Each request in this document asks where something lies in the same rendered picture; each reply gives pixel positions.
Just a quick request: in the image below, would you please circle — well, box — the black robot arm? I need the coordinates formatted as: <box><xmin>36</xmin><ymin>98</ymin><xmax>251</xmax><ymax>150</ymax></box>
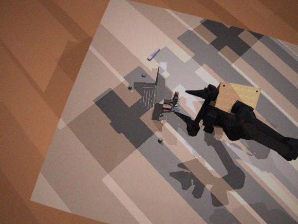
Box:
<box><xmin>202</xmin><ymin>101</ymin><xmax>298</xmax><ymax>161</ymax></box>

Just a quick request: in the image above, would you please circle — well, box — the grey rectangular bar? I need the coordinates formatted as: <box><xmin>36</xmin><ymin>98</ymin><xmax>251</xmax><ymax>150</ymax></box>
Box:
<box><xmin>147</xmin><ymin>48</ymin><xmax>160</xmax><ymax>61</ymax></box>

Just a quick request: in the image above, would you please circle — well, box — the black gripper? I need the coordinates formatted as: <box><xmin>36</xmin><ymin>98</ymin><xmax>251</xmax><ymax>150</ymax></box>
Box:
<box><xmin>175</xmin><ymin>84</ymin><xmax>224</xmax><ymax>137</ymax></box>

